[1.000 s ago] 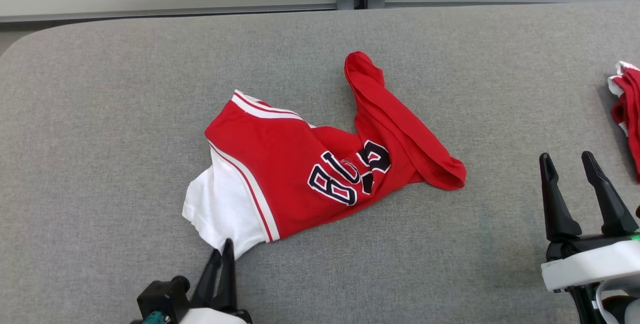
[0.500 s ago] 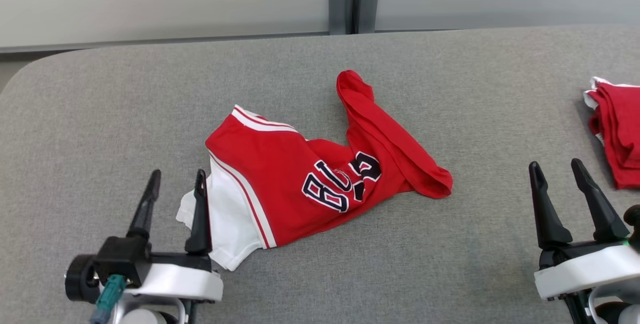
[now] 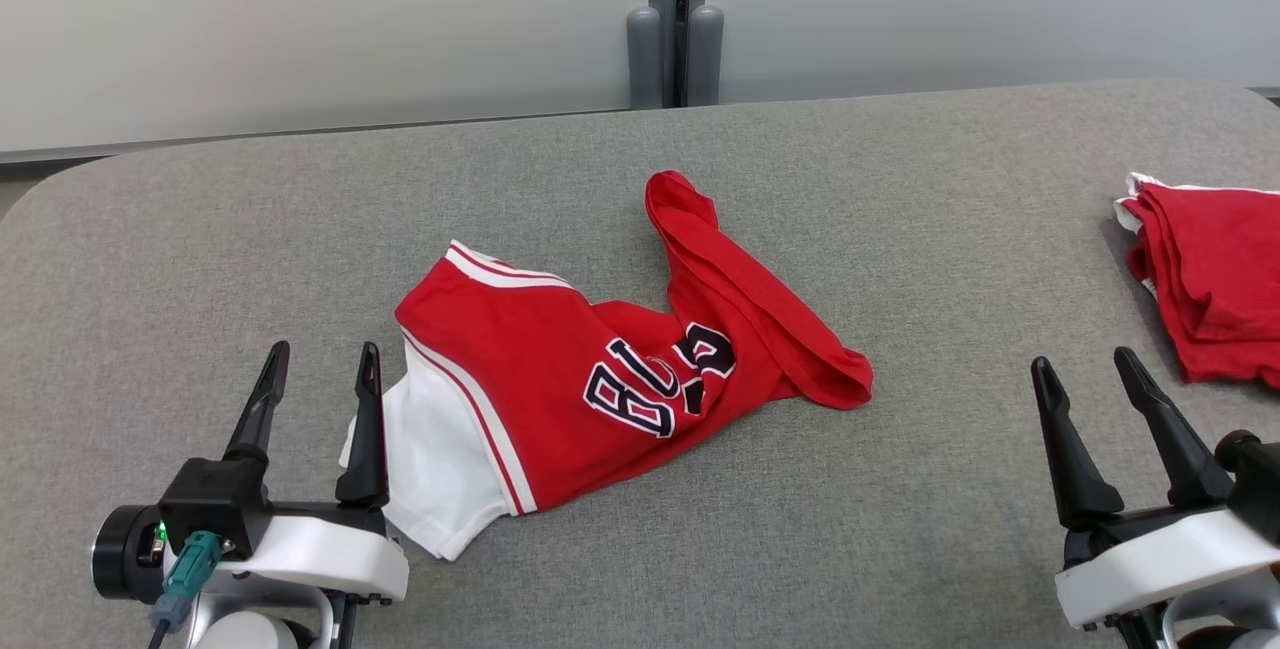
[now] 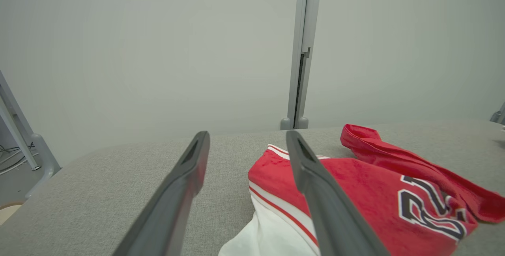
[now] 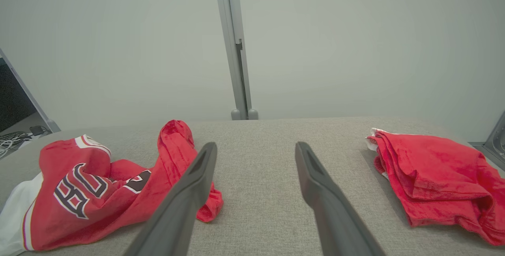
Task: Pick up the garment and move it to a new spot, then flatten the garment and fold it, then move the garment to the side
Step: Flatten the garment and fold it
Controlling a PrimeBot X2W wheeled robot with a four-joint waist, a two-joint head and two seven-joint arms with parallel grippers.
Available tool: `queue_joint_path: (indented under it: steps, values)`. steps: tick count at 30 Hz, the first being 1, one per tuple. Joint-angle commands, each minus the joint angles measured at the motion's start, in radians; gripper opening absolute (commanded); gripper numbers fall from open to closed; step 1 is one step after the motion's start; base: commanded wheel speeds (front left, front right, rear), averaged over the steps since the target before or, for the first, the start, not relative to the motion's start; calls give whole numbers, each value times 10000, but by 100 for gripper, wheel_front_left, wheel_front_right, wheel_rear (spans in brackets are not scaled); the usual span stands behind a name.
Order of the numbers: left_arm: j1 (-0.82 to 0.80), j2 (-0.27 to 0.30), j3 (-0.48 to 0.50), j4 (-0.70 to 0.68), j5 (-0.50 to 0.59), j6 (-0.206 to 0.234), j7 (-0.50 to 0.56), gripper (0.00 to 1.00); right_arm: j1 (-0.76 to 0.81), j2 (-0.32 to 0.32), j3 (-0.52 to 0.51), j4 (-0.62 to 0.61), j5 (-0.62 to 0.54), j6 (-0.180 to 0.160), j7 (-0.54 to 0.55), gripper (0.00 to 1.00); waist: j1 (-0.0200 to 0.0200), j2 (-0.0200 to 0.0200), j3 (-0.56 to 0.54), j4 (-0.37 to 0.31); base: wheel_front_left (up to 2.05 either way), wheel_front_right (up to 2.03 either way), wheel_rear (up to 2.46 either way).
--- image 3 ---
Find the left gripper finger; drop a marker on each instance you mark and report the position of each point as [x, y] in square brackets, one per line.
[262, 409]
[368, 449]

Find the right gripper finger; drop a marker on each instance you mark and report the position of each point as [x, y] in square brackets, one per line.
[1180, 449]
[1075, 459]

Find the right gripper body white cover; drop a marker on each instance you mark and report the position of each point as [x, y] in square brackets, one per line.
[1160, 564]

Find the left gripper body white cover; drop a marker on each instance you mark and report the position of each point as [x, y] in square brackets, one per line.
[330, 554]

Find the red white basketball jersey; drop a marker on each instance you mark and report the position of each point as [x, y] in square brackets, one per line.
[520, 349]

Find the red white basketball shorts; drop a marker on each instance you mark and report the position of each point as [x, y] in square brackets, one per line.
[1220, 269]

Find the grey cylindrical partition foot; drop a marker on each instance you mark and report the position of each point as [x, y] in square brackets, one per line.
[645, 59]
[705, 59]

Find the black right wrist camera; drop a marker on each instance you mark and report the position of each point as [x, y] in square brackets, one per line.
[1255, 489]

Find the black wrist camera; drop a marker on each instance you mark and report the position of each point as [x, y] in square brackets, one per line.
[1255, 489]
[215, 504]

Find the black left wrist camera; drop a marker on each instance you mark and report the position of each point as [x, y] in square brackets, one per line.
[215, 504]

